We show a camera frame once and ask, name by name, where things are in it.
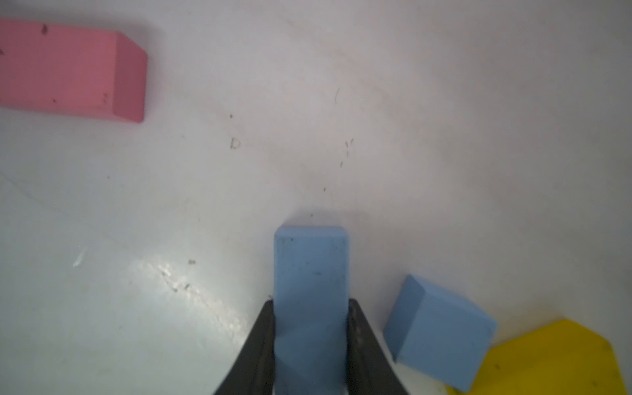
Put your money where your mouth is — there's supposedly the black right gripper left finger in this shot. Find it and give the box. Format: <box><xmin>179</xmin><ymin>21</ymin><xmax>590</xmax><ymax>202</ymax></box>
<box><xmin>214</xmin><ymin>300</ymin><xmax>275</xmax><ymax>395</ymax></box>

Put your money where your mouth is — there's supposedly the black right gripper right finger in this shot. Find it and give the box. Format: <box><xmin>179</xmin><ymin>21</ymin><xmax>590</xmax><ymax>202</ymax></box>
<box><xmin>346</xmin><ymin>299</ymin><xmax>408</xmax><ymax>395</ymax></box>

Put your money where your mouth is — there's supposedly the small blue cube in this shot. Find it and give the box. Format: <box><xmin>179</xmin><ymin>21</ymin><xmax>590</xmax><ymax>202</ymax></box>
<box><xmin>383</xmin><ymin>274</ymin><xmax>497</xmax><ymax>392</ymax></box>

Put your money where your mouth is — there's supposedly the light blue long block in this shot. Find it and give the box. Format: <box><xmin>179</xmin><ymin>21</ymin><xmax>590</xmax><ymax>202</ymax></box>
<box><xmin>273</xmin><ymin>226</ymin><xmax>350</xmax><ymax>394</ymax></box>

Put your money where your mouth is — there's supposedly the pink rectangular block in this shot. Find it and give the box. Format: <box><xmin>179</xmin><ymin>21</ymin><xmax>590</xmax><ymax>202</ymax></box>
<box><xmin>1</xmin><ymin>17</ymin><xmax>148</xmax><ymax>123</ymax></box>

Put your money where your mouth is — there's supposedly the yellow rectangular block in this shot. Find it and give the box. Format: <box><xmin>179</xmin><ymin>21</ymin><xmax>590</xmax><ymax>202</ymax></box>
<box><xmin>468</xmin><ymin>319</ymin><xmax>626</xmax><ymax>395</ymax></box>

